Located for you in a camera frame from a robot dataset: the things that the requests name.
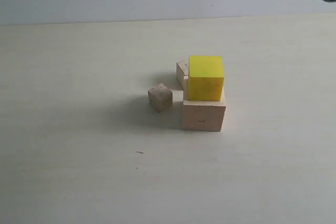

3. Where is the small natural wooden cube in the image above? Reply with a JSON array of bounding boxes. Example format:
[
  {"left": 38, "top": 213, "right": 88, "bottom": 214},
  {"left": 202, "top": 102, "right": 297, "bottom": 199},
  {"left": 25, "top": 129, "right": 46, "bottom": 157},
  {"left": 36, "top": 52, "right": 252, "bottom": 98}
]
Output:
[{"left": 148, "top": 83, "right": 173, "bottom": 113}]

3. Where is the yellow painted wooden cube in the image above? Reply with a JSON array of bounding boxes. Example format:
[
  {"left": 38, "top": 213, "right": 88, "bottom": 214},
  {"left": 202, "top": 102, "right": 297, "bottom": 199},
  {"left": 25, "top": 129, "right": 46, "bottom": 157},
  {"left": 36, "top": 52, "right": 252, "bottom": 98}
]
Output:
[{"left": 188, "top": 55, "right": 225, "bottom": 101}]

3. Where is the large natural wooden cube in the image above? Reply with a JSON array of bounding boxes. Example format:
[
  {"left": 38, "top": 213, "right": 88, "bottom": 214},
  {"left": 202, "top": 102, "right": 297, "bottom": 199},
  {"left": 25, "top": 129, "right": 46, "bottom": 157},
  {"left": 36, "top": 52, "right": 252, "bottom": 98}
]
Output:
[{"left": 182, "top": 87, "right": 227, "bottom": 132}]

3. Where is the medium natural wooden cube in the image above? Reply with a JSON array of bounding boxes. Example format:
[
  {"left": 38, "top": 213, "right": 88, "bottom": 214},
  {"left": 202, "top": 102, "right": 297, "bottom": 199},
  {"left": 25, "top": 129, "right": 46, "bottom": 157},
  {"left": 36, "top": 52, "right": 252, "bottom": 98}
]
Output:
[{"left": 176, "top": 60, "right": 189, "bottom": 88}]

